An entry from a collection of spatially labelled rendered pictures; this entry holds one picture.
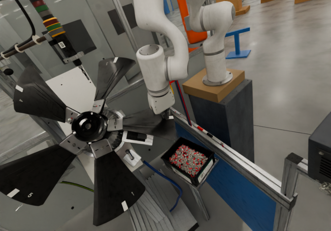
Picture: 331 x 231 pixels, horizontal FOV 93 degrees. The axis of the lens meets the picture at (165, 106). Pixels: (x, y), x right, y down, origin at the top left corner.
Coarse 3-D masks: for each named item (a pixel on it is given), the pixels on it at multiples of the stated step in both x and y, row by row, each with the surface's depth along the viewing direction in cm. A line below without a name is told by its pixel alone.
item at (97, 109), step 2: (96, 100) 72; (98, 100) 71; (100, 100) 69; (102, 100) 68; (94, 102) 73; (96, 102) 71; (98, 102) 70; (100, 102) 68; (102, 102) 67; (96, 104) 70; (98, 104) 69; (100, 104) 67; (102, 104) 67; (92, 106) 72; (98, 106) 68; (100, 106) 66; (92, 108) 71; (94, 108) 70; (96, 108) 69; (98, 108) 67; (100, 108) 66; (92, 110) 70; (94, 110) 69; (96, 110) 68; (98, 110) 67; (96, 112) 67; (98, 112) 66
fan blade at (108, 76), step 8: (104, 64) 78; (112, 64) 76; (120, 64) 74; (128, 64) 72; (104, 72) 76; (112, 72) 73; (120, 72) 71; (104, 80) 73; (112, 80) 70; (96, 88) 76; (104, 88) 70; (112, 88) 68; (96, 96) 72; (104, 96) 68
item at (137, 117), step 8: (144, 112) 75; (152, 112) 75; (128, 120) 70; (136, 120) 70; (144, 120) 70; (152, 120) 70; (160, 120) 71; (168, 120) 71; (128, 128) 66; (136, 128) 66; (144, 128) 66; (152, 128) 67; (160, 128) 67; (168, 128) 68; (160, 136) 65; (168, 136) 65
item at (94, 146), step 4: (100, 140) 67; (104, 140) 69; (92, 144) 63; (96, 144) 64; (100, 144) 66; (104, 144) 68; (108, 144) 69; (92, 148) 62; (96, 148) 64; (100, 148) 65; (104, 148) 67; (108, 148) 68; (96, 152) 63; (100, 152) 64; (104, 152) 66; (108, 152) 67; (96, 156) 62; (100, 156) 63
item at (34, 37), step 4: (16, 0) 49; (20, 4) 49; (20, 8) 50; (24, 12) 51; (28, 16) 52; (28, 20) 52; (32, 24) 53; (32, 28) 54; (32, 32) 55; (32, 36) 56; (36, 36) 57; (28, 40) 59; (16, 44) 65; (20, 44) 63; (24, 44) 62; (12, 48) 67; (16, 48) 65; (4, 52) 72; (8, 52) 71; (20, 52) 66
